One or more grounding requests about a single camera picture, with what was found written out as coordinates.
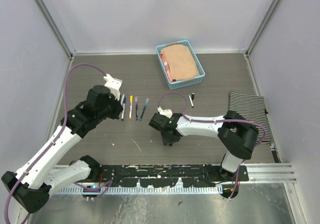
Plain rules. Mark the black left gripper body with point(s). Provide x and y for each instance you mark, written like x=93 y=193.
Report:
x=111 y=111

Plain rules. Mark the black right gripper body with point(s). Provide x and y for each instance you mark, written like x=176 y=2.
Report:
x=168 y=140

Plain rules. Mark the white marker with blue end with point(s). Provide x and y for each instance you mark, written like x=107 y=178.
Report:
x=123 y=107

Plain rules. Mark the white marker with yellow end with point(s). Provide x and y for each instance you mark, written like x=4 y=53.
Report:
x=130 y=105

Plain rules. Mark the purple pen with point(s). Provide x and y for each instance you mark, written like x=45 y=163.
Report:
x=136 y=108

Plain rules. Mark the teal pen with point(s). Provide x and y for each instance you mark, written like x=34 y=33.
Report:
x=144 y=108

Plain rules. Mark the short white pen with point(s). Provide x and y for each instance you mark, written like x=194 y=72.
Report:
x=122 y=98

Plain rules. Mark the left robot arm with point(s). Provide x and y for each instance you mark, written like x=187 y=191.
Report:
x=33 y=184

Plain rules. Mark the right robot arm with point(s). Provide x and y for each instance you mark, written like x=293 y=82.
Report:
x=238 y=135

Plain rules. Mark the white pen with black end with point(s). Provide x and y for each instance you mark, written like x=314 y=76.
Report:
x=191 y=101

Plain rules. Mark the light blue perforated basket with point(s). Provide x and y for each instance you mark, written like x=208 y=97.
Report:
x=185 y=83

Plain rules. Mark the peach folded towel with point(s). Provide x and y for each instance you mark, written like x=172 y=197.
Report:
x=179 y=64

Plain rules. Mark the black white striped cloth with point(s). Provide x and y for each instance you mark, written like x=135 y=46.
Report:
x=252 y=108

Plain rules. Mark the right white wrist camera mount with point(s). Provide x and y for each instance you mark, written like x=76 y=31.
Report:
x=165 y=112

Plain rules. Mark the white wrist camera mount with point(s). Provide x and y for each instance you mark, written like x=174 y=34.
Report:
x=114 y=85
x=165 y=112

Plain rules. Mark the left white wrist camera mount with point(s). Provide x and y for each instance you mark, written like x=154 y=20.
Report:
x=114 y=85

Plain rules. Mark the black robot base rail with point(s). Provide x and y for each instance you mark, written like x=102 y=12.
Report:
x=190 y=175

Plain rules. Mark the light blue slotted cable duct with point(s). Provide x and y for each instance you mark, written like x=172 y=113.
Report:
x=178 y=189

